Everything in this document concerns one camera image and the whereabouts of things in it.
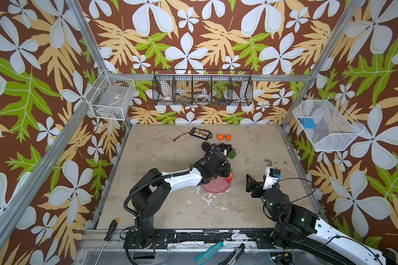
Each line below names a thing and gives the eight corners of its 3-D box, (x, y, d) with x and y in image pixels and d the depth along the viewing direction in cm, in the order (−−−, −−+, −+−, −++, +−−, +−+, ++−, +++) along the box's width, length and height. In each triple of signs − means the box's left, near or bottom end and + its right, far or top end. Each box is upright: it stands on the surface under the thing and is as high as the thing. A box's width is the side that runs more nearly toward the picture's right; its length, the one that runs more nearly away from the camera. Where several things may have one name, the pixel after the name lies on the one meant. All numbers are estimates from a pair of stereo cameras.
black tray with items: (189, 134, 118) (189, 132, 116) (193, 128, 122) (193, 126, 120) (209, 142, 113) (209, 140, 112) (213, 135, 117) (213, 133, 116)
